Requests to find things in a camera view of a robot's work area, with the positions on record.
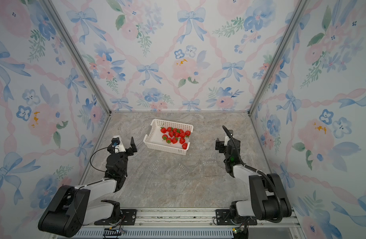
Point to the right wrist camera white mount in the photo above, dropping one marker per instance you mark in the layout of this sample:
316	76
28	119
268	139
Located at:
228	138

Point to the clear plastic clamshell container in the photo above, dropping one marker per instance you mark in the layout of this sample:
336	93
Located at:
181	171

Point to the white perforated plastic basket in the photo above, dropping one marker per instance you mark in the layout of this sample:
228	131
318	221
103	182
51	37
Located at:
154	140

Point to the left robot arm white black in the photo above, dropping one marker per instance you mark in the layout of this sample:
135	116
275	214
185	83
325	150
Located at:
71	209

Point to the aluminium mounting rail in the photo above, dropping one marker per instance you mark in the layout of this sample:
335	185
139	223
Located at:
190	223

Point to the right aluminium corner post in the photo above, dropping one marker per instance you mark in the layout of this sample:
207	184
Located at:
294	20

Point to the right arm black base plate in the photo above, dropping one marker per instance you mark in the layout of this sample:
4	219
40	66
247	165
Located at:
226	217

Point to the aluminium corner post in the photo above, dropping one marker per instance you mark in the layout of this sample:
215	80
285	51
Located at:
294	20
49	8

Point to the left aluminium corner post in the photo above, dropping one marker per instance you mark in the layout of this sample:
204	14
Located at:
49	8

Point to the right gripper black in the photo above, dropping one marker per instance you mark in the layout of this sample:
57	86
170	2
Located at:
220	146

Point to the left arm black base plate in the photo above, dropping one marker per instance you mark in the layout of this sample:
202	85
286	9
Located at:
125	217

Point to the clear plastic clamshell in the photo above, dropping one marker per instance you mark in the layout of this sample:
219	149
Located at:
210	168
156	167

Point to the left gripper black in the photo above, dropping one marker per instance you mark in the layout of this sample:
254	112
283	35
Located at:
129	151

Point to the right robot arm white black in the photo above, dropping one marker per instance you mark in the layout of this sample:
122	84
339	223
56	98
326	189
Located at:
268	200

